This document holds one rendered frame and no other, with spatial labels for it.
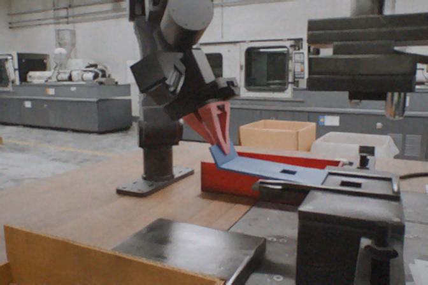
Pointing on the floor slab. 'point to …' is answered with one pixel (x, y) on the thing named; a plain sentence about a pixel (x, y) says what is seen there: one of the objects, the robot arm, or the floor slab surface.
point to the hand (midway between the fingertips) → (223, 149)
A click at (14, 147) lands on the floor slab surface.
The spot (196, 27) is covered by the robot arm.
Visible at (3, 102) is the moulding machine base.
